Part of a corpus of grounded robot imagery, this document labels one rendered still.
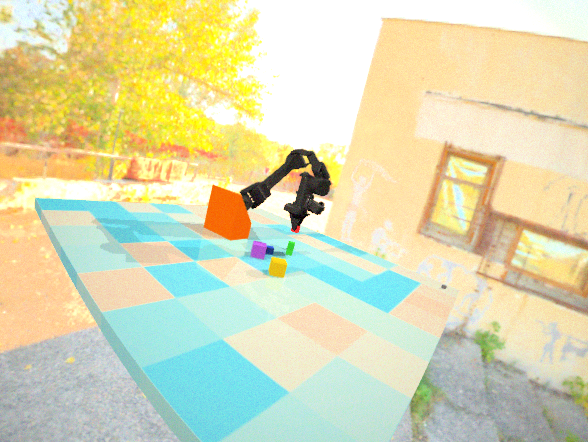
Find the yellow block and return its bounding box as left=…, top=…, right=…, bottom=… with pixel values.
left=268, top=257, right=287, bottom=277

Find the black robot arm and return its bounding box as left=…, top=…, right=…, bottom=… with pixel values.
left=240, top=148, right=332, bottom=215

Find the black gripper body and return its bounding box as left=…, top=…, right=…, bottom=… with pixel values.
left=283, top=189, right=314, bottom=215

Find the purple cube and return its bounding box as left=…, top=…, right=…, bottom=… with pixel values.
left=250, top=241, right=267, bottom=260

